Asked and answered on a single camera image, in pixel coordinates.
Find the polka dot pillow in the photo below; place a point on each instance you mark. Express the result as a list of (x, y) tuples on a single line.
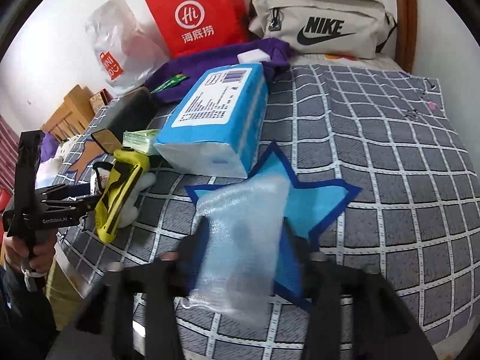
[(66, 148)]

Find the green wet wipe packet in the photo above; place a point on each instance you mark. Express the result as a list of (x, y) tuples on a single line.
[(142, 140)]

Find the clear bubble wrap bag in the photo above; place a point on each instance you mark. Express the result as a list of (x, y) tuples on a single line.
[(243, 232)]

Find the blue tissue pack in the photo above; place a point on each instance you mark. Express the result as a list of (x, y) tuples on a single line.
[(213, 120)]

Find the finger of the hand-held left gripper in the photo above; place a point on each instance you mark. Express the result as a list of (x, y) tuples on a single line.
[(63, 191), (67, 207)]

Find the patterned flat box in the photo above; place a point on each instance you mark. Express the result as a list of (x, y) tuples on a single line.
[(98, 101)]

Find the brown star patch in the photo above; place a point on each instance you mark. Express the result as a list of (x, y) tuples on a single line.
[(84, 157)]

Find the wooden headboard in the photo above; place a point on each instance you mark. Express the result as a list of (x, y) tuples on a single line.
[(71, 108)]

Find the purple plush toy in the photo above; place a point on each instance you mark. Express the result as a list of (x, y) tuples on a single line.
[(48, 146)]

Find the brown wooden door frame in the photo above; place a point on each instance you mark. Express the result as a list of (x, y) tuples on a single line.
[(405, 15)]

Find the purple fabric basket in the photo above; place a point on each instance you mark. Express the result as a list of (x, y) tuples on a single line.
[(210, 60)]

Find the red striped curtain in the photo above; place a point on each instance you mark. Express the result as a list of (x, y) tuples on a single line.
[(7, 150)]

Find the person's left hand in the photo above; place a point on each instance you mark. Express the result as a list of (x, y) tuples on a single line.
[(47, 253)]

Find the grey waist bag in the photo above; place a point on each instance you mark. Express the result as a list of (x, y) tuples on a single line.
[(337, 11)]

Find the dark green tea tin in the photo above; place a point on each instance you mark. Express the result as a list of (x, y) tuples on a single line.
[(123, 116)]

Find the blue star patch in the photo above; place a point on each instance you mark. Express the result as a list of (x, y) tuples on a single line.
[(315, 202)]

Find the printed bed sheet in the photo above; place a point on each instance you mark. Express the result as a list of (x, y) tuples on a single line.
[(337, 59)]

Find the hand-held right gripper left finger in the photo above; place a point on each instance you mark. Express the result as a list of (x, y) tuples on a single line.
[(161, 292)]

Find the red paper bag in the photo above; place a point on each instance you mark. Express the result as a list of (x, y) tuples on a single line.
[(198, 7)]

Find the small green white sachet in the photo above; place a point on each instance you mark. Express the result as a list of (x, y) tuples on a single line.
[(168, 83)]

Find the person's left forearm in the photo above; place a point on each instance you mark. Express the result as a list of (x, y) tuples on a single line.
[(15, 300)]

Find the white plastic shopping bag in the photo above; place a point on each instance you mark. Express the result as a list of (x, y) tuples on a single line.
[(120, 45)]

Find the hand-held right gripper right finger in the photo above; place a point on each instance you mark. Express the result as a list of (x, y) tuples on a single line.
[(326, 288)]

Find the grey checked cloth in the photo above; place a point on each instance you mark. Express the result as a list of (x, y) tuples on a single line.
[(375, 138)]

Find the yellow black pouch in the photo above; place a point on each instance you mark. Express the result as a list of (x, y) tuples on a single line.
[(112, 202)]

